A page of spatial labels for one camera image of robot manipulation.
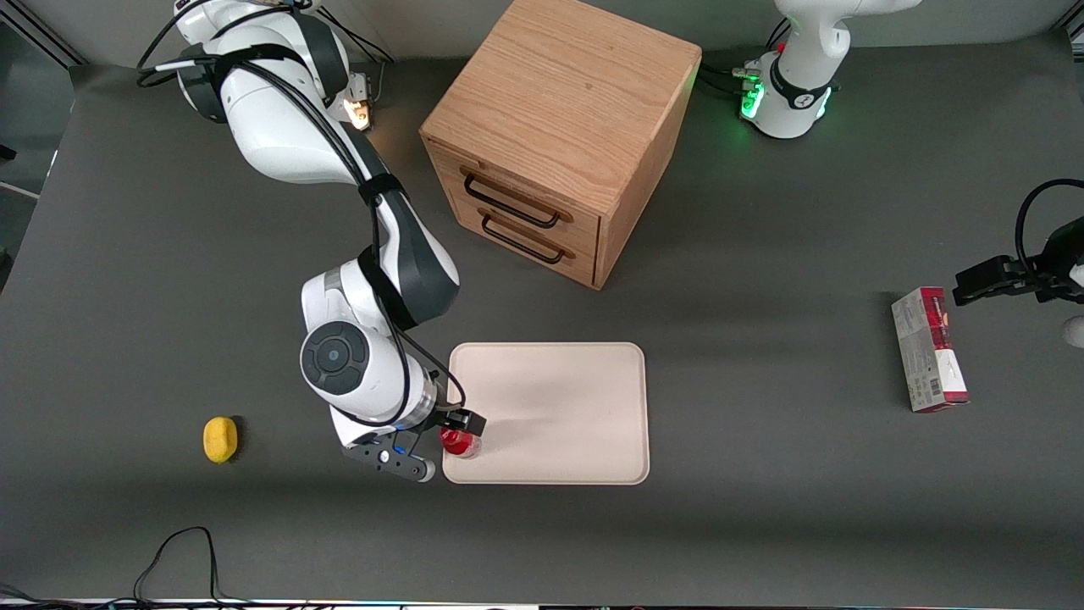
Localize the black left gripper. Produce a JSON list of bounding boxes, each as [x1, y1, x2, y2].
[[953, 219, 1084, 307]]

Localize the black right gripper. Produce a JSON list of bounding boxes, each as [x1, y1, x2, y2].
[[423, 407, 487, 452]]

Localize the red soda can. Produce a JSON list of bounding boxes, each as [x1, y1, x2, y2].
[[440, 428, 483, 459]]

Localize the cream rectangular tray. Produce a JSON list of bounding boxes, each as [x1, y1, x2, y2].
[[442, 341, 651, 486]]

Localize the red and grey carton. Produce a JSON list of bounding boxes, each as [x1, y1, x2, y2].
[[891, 286, 970, 413]]

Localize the yellow lemon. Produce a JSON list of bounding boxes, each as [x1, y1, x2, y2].
[[203, 416, 239, 464]]

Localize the wooden drawer cabinet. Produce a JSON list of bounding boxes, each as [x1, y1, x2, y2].
[[419, 0, 703, 291]]

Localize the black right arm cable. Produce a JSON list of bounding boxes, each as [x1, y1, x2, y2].
[[135, 0, 468, 429]]

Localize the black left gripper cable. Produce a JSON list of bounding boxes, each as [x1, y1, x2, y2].
[[1015, 178, 1084, 274]]

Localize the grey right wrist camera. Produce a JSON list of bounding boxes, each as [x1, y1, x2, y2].
[[341, 430, 437, 484]]

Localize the black drawer handle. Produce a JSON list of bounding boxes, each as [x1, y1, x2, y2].
[[481, 212, 566, 265], [462, 169, 562, 230]]

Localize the black floor cable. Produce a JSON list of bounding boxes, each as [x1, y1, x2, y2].
[[0, 525, 255, 610]]

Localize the black left base cables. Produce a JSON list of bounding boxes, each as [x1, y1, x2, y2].
[[699, 17, 793, 103]]

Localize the aluminium frame rail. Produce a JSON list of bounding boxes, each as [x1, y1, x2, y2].
[[0, 0, 90, 69]]

